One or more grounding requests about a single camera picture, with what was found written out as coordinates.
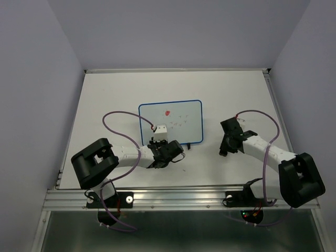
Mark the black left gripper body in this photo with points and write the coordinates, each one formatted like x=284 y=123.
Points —
x=157 y=144

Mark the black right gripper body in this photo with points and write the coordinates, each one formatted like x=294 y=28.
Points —
x=226 y=138

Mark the black whiteboard eraser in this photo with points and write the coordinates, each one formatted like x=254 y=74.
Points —
x=223 y=151

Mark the blue framed whiteboard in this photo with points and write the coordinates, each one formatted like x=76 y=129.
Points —
x=182 y=119

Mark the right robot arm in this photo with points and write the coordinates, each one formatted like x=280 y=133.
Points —
x=299 y=179

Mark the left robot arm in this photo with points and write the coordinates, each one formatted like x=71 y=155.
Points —
x=93 y=164

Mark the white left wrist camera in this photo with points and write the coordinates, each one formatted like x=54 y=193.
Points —
x=160 y=133

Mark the aluminium right side rail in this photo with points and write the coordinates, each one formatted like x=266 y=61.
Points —
x=283 y=135

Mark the aluminium front mounting rail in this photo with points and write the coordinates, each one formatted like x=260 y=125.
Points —
x=186 y=198

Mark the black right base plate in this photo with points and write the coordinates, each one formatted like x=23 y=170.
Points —
x=242 y=199

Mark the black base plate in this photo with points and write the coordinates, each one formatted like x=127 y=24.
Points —
x=242 y=199
x=119 y=200

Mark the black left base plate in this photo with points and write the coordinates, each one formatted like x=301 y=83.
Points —
x=119 y=200

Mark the aluminium table edge rail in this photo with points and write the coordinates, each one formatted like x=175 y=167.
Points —
x=140 y=70

